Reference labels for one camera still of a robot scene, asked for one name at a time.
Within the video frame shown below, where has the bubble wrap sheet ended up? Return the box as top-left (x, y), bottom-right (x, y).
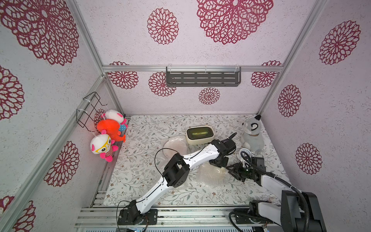
top-left (196, 162), bottom-right (230, 188)

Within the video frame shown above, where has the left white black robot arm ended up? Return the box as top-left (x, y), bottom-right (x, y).
top-left (126, 133), bottom-right (237, 219)

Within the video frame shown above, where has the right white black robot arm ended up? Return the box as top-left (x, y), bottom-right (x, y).
top-left (226, 163), bottom-right (327, 232)

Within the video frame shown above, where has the pink plate in bubble wrap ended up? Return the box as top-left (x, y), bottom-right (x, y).
top-left (162, 135), bottom-right (189, 159)

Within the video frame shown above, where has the small white round clock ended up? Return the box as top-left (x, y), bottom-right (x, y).
top-left (237, 148), bottom-right (252, 162)

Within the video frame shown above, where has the grey raccoon plush toy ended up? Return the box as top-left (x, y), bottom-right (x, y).
top-left (241, 115), bottom-right (265, 154)

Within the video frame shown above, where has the cream box with dark lid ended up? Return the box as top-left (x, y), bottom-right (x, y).
top-left (185, 125), bottom-right (215, 145)

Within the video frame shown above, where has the red octopus plush toy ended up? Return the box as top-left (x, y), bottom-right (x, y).
top-left (97, 119), bottom-right (126, 142)

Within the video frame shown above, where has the white pink plush top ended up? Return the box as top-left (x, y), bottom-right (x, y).
top-left (101, 109), bottom-right (128, 132)

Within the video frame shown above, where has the white plush with yellow glasses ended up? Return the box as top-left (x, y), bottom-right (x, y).
top-left (90, 130), bottom-right (118, 162)

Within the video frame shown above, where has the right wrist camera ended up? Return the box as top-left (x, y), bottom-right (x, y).
top-left (251, 157), bottom-right (266, 170)

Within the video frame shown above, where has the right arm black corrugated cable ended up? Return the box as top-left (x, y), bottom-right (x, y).
top-left (240, 150), bottom-right (311, 232)

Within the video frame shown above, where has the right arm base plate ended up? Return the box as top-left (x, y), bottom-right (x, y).
top-left (230, 208), bottom-right (273, 224)

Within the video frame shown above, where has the grey metal wall shelf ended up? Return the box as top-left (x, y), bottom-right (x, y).
top-left (165, 67), bottom-right (241, 87)

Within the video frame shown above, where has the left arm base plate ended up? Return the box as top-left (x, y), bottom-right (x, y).
top-left (117, 209), bottom-right (158, 225)

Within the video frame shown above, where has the black wire wall basket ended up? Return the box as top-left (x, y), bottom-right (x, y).
top-left (75, 91), bottom-right (107, 133)

